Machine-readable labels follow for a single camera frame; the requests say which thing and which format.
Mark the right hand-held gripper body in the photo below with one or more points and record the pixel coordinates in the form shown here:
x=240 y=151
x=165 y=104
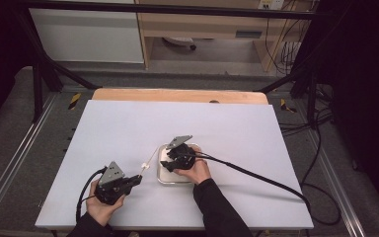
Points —
x=186 y=158

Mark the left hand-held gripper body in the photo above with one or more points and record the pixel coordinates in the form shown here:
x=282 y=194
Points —
x=112 y=187

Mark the white rectangular tray gold rim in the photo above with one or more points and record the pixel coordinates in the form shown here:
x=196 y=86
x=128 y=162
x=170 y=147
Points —
x=165 y=177

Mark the white fluffy ball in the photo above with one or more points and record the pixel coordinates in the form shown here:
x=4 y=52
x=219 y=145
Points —
x=145 y=166

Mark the wooden skewer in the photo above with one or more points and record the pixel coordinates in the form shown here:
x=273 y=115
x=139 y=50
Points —
x=152 y=157

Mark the person's right hand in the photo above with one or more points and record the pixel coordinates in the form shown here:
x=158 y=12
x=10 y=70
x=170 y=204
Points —
x=200 y=171

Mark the person's left hand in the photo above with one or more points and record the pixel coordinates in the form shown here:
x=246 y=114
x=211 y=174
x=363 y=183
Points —
x=102 y=210

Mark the white tabletop board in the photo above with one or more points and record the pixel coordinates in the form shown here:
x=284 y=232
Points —
x=210 y=131

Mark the wooden table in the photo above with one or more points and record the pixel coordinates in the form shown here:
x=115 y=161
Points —
x=177 y=95

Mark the chair base with caster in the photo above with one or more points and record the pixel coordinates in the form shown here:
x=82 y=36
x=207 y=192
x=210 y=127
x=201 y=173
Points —
x=179 y=41

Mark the light wooden desk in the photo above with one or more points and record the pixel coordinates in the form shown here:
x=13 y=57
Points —
x=204 y=24

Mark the white cabinet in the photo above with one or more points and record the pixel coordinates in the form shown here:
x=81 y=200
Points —
x=85 y=39

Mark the white power strip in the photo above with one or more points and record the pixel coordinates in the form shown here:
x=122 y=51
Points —
x=271 y=4

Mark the aluminium floor rail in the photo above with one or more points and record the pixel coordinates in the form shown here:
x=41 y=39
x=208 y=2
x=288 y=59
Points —
x=16 y=158
x=339 y=187

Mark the black metal frame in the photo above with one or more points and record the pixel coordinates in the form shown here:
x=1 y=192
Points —
x=177 y=9

